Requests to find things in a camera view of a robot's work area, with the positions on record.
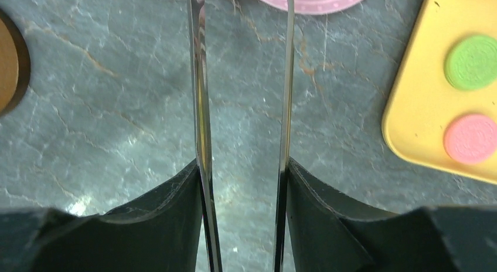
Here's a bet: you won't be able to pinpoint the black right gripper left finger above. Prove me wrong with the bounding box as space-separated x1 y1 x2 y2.
1 161 202 271

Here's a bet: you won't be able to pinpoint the yellow serving tray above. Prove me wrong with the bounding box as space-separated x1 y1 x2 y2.
382 0 496 183

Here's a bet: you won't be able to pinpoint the metal serving tongs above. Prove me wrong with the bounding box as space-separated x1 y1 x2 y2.
186 0 295 271

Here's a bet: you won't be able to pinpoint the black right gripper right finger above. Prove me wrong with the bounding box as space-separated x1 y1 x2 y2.
287 159 496 272

